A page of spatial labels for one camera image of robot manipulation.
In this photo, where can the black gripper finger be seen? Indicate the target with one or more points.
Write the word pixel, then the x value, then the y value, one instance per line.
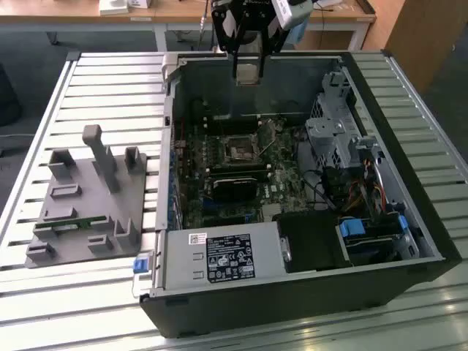
pixel 261 66
pixel 235 66

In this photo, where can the grey power supply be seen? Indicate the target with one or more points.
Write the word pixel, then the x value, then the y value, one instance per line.
pixel 183 263

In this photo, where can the wooden cabinet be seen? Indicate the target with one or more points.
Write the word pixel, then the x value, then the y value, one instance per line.
pixel 420 36

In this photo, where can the silver metal drive cage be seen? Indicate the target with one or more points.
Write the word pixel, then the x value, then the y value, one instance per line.
pixel 329 146

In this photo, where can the white barcode sticker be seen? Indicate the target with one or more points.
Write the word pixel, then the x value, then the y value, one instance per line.
pixel 197 238

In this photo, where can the black open PC case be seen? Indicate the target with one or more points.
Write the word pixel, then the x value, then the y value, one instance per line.
pixel 256 311

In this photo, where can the green RAM stick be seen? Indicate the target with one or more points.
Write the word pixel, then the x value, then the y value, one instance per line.
pixel 84 221

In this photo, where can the black plastic shroud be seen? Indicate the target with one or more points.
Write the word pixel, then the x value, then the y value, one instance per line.
pixel 311 241

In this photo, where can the black rating label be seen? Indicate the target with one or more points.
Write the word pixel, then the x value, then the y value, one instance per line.
pixel 230 259

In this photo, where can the blue case latch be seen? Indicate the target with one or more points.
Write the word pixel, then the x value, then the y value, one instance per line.
pixel 140 266

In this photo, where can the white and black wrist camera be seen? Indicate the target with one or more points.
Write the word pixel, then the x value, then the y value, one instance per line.
pixel 289 12

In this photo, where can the black disk drive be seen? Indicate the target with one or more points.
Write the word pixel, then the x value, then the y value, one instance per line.
pixel 369 248

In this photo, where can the silver chipset heat sink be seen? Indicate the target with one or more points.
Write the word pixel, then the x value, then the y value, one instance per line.
pixel 272 212

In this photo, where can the wooden desk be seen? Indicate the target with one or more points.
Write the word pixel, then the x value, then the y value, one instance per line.
pixel 55 18

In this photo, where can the black RAM stick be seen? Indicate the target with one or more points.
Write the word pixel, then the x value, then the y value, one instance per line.
pixel 237 169

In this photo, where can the black flat tray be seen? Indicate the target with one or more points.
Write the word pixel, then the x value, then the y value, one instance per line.
pixel 365 7

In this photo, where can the CPU socket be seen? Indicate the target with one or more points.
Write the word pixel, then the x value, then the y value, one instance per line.
pixel 241 150

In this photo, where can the black RAM slot bank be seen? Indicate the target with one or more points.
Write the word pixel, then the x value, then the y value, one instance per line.
pixel 234 126

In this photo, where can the blue disk carrier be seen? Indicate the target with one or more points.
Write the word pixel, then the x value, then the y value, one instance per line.
pixel 351 228

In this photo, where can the silver metal support bracket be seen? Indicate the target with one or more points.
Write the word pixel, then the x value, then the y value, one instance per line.
pixel 365 140

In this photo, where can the grey parts rack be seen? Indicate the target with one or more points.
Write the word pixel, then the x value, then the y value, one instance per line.
pixel 91 204

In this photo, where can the white box with blue print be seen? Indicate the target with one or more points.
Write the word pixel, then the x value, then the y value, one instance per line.
pixel 140 4

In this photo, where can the small blue clip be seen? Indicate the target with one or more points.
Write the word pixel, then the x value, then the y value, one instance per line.
pixel 403 223

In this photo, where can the black graphics card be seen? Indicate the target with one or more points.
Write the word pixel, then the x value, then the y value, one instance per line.
pixel 234 192

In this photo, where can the green motherboard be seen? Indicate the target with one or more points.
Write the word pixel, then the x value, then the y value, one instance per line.
pixel 285 172

